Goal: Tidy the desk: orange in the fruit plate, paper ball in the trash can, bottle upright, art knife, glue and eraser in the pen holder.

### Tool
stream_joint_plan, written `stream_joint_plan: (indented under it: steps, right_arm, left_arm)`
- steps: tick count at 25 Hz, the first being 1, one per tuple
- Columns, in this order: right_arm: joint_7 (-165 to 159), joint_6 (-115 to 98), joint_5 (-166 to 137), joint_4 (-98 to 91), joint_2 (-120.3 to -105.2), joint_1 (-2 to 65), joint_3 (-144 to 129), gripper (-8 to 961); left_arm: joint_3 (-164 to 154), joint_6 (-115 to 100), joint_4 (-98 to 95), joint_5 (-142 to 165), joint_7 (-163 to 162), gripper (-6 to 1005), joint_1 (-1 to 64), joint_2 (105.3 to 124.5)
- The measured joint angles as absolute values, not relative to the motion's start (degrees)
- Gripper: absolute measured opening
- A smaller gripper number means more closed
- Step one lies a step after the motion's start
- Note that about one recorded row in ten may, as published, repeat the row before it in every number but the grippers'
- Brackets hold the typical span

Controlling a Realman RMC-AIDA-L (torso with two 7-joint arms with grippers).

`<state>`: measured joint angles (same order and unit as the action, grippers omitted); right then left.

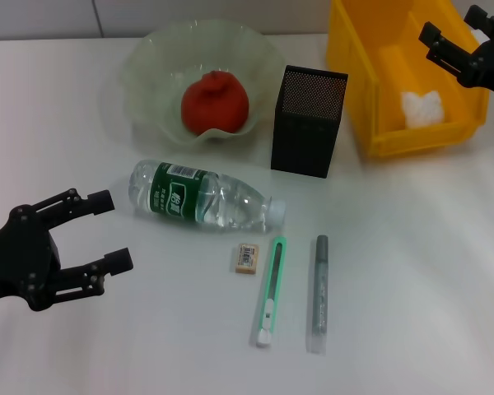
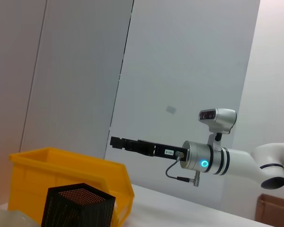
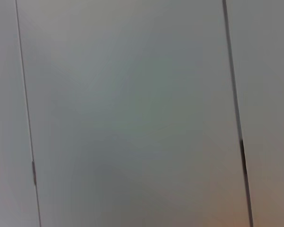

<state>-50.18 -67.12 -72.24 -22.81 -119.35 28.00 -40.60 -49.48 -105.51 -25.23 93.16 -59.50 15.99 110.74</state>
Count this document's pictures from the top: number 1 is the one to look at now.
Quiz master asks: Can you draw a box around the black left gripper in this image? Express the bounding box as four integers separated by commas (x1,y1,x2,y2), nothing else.
0,188,134,312

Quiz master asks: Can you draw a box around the white paper ball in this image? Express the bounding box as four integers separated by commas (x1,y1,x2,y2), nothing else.
400,89,445,129

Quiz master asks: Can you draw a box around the clear green-label water bottle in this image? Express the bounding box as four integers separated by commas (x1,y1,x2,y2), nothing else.
128,160,288,234

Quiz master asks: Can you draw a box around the orange knitted toy fruit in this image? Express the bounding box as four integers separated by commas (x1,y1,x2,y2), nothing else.
180,70,251,135

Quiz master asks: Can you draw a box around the black mesh pen holder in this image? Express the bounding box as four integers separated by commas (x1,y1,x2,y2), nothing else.
270,64,350,179

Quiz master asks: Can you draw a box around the beige eraser with barcode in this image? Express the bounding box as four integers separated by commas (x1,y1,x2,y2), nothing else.
233,242,259,275

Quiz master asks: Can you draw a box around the green wavy glass fruit bowl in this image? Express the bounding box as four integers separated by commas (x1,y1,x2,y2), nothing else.
121,18,287,156

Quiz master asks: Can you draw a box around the green utility knife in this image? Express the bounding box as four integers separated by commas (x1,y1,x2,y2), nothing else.
253,236,288,349

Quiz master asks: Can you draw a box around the grey marker pen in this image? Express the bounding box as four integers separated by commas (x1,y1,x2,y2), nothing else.
305,234,329,357

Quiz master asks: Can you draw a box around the yellow plastic storage bin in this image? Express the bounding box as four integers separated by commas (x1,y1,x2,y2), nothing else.
325,0,494,160

